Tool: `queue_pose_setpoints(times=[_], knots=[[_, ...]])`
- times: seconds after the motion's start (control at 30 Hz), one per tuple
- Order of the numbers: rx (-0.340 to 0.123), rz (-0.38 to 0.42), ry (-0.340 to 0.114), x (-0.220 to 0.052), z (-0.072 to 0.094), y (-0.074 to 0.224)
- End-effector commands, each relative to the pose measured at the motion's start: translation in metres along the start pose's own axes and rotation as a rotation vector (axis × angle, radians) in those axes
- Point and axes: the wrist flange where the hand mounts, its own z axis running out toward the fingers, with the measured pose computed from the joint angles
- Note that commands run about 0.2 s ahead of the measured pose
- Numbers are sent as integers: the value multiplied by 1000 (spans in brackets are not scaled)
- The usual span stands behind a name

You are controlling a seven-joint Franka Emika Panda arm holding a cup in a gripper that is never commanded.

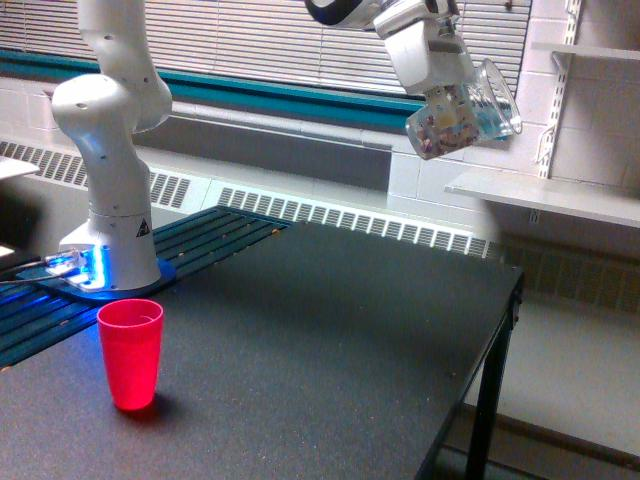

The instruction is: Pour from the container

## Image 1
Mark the upper white wall shelf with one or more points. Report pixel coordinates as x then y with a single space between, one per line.
588 51

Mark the white radiator vent cover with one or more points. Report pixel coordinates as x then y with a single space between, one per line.
187 194

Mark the red plastic cup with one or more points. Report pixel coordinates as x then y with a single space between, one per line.
131 335

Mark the white object at left edge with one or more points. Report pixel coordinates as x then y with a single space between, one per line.
11 168

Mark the white shelf bracket rail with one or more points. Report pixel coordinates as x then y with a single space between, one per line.
562 58

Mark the lower white wall shelf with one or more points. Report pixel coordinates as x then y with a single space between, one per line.
576 199

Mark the white window blinds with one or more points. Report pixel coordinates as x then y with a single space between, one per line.
279 41

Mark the white wall shelf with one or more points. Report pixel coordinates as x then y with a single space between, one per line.
576 199
588 51

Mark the black table leg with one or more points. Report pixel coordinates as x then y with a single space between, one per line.
490 388

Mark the blue slotted mounting plate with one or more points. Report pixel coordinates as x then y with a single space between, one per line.
33 318

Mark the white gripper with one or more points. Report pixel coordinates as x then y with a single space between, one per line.
421 40

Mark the clear plastic cup with beads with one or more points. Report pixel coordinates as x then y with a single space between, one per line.
458 116

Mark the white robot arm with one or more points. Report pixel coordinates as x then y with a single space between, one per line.
101 112

